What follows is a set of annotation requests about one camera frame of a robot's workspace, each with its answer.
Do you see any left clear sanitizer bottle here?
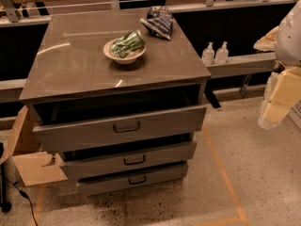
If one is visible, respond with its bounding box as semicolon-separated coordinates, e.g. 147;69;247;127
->
201;42;214;65

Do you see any brown cardboard box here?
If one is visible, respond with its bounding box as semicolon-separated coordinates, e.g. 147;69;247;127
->
0;106;67;186

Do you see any black cable on floor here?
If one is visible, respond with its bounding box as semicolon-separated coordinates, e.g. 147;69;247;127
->
5;177;40;226

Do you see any top grey drawer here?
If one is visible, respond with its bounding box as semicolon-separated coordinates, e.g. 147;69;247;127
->
33;105;206;152

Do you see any grey metal railing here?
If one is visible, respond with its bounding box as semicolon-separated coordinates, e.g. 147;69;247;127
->
0;0;301;104

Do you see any right clear sanitizer bottle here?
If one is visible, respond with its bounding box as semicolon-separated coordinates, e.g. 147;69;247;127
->
214;41;229;64

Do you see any middle grey drawer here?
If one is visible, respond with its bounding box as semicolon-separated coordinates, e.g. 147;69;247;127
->
60;140;197;180

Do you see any bottom grey drawer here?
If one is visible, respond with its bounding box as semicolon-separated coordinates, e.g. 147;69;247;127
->
76;162;188;196

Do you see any black stand base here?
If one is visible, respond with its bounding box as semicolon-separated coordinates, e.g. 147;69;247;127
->
0;141;13;214

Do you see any blue white chip bag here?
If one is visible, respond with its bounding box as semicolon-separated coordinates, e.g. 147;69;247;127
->
140;6;173;40

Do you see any grey drawer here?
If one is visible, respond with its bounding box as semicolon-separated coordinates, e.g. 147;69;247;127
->
33;105;206;152
76;162;188;196
60;140;197;180

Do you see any white paper bowl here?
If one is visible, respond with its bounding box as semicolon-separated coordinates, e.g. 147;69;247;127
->
103;39;146;65

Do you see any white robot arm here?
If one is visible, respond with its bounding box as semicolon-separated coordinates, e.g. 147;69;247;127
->
254;1;301;129

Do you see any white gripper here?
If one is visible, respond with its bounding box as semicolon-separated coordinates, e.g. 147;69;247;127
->
258;67;301;129

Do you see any grey drawer cabinet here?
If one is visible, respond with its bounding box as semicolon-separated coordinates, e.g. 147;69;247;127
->
19;7;212;197

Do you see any clear sanitizer bottle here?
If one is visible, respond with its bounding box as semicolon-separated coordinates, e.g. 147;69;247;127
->
214;41;229;64
201;42;214;65

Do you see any white printed cardboard box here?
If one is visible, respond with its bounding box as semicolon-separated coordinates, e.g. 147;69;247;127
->
289;102;301;130

